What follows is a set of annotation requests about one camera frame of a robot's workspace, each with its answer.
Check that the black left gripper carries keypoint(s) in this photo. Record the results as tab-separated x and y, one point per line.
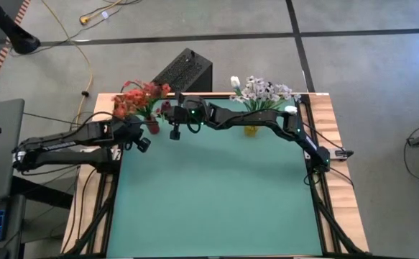
132	131

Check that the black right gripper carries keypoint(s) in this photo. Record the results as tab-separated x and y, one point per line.
189	111

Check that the red ribbed vase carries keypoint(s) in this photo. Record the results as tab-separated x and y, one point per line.
153	127

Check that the white tulip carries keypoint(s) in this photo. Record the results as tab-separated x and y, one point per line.
235	81
291	109

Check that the white flower bunch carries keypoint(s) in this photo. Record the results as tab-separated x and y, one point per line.
263	90

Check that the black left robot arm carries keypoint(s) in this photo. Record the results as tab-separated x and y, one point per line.
69	136

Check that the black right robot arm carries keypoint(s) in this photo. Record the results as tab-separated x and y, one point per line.
252	117

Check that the yellow glass vase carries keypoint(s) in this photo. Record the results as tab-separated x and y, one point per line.
251	131

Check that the black perforated computer case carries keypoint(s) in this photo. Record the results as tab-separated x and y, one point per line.
184	72

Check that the grey laptop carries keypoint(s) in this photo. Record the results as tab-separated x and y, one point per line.
0	162

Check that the black rig frame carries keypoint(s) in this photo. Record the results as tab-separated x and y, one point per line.
320	216

